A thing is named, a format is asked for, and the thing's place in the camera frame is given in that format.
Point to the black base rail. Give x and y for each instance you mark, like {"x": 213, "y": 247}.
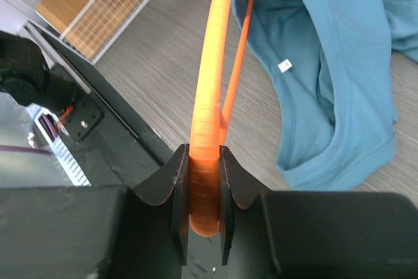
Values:
{"x": 121, "y": 148}

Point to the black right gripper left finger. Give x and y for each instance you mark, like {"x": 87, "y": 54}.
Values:
{"x": 171, "y": 182}

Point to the white cable duct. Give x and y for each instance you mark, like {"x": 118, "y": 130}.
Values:
{"x": 44, "y": 120}

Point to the white wire basket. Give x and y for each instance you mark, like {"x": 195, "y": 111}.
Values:
{"x": 98, "y": 24}

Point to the orange plastic hanger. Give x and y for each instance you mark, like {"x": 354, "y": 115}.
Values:
{"x": 211, "y": 117}

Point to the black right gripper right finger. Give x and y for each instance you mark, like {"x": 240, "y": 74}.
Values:
{"x": 237, "y": 189}

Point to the blue tank top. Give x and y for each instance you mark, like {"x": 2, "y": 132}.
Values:
{"x": 330, "y": 64}

